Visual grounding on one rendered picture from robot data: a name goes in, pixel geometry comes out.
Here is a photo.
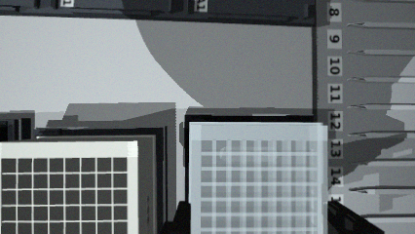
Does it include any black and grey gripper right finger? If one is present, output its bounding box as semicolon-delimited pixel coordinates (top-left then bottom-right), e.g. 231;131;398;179
327;201;385;234

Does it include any white deep-well block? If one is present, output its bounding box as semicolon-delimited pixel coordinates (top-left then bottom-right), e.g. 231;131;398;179
0;135;157;234

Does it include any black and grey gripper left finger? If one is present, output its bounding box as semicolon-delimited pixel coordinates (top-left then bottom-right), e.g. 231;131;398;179
160;201;191;234

